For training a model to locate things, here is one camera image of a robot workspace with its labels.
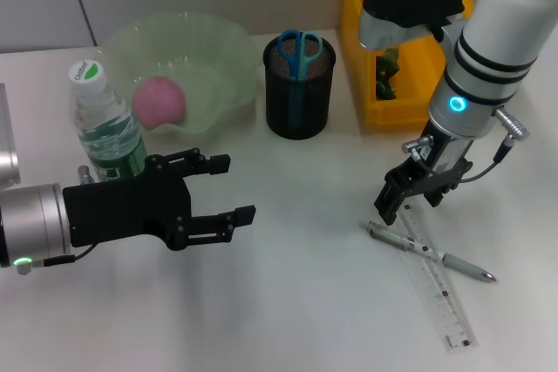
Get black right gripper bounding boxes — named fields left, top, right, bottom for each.
left=373, top=120, right=480, bottom=226

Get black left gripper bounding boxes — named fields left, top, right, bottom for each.
left=63, top=147, right=257, bottom=253

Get grey pen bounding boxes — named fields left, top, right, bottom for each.
left=360, top=220, right=500, bottom=284

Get transparent plastic ruler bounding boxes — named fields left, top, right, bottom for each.
left=400, top=204, right=479, bottom=352

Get pink peach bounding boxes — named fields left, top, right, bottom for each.
left=132, top=77, right=187, bottom=132

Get green plastic wrapper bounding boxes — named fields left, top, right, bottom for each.
left=375, top=47, right=401, bottom=102

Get clear green-label water bottle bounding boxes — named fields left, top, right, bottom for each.
left=67, top=59, right=148, bottom=185

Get blue scissors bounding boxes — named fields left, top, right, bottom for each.
left=277, top=30, right=325, bottom=128

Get black mesh pen holder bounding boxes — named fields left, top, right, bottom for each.
left=262, top=30, right=337, bottom=140

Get translucent green fruit bowl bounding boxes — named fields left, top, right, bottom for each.
left=98, top=11, right=262, bottom=136

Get yellow plastic bin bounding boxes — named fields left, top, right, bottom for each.
left=339, top=0, right=476, bottom=128

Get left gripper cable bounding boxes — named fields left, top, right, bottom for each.
left=43, top=165, right=96, bottom=267

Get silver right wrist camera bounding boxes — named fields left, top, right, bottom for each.
left=357, top=0, right=475, bottom=51

